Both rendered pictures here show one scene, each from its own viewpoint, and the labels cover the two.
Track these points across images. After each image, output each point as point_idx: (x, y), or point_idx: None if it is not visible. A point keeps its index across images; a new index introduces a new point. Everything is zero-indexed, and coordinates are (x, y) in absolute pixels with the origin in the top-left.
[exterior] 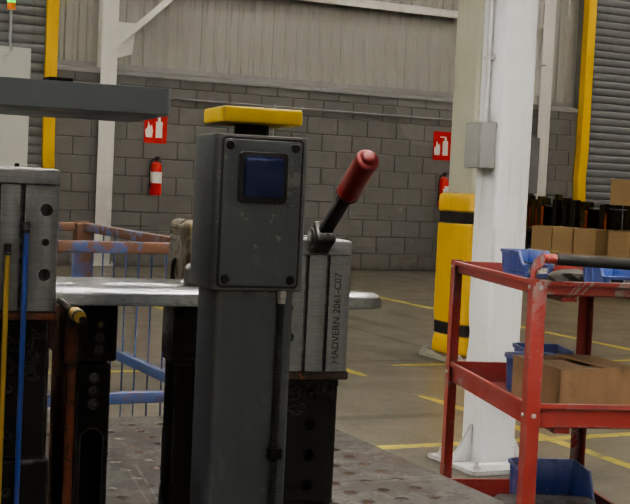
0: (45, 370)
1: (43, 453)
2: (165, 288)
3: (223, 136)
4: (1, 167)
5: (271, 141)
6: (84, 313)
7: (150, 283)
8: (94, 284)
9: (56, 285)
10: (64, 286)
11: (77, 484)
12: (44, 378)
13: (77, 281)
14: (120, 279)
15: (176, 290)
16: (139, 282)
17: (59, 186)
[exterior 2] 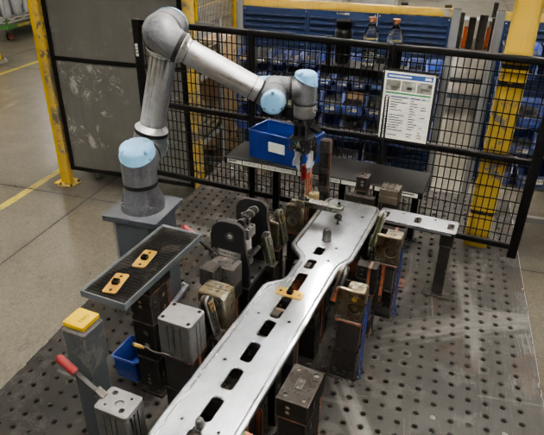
0: (166, 366)
1: (173, 388)
2: (192, 407)
3: None
4: (167, 307)
5: None
6: (131, 343)
7: (215, 414)
8: (218, 392)
9: (218, 379)
10: (213, 379)
11: None
12: (166, 368)
13: (231, 393)
14: (235, 412)
15: (173, 400)
16: (219, 412)
17: (158, 322)
